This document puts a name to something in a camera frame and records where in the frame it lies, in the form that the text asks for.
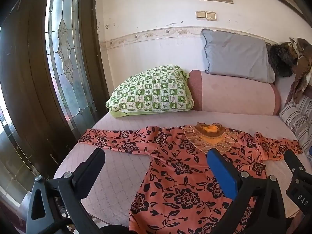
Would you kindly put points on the gold light switch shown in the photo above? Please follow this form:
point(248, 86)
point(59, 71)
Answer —
point(211, 16)
point(200, 15)

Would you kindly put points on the orange floral shirt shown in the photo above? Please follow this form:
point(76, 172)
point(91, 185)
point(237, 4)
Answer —
point(175, 175)

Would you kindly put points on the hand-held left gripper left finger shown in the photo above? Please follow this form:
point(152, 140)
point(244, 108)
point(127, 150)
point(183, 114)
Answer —
point(90, 165)

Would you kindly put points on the arched stained glass window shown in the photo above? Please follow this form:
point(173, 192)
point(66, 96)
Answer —
point(65, 53)

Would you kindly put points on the pink bolster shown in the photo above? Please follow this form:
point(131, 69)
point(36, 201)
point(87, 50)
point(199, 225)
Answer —
point(231, 95)

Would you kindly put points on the dark furry cushion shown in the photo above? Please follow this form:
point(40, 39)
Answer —
point(280, 58)

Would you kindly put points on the brown cloth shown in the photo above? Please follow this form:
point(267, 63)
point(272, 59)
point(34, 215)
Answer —
point(302, 78)

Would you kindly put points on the dark wooden door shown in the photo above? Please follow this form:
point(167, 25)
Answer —
point(26, 78)

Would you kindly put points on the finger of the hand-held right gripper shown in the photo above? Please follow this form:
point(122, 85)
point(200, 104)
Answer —
point(293, 162)

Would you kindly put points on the stained glass side window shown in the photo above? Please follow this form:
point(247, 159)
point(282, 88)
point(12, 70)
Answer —
point(12, 160)

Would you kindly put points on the blue object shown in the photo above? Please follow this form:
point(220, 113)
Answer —
point(310, 151)

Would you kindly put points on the striped floral pillow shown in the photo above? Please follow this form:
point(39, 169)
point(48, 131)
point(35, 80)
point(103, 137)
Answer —
point(297, 119)

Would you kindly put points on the blue-grey pillow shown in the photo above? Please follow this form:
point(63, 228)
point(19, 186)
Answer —
point(234, 53)

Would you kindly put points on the green checked pillow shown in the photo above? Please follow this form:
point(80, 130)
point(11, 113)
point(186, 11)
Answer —
point(151, 90)

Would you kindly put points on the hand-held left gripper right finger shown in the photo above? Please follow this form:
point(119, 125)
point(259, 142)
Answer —
point(220, 170)

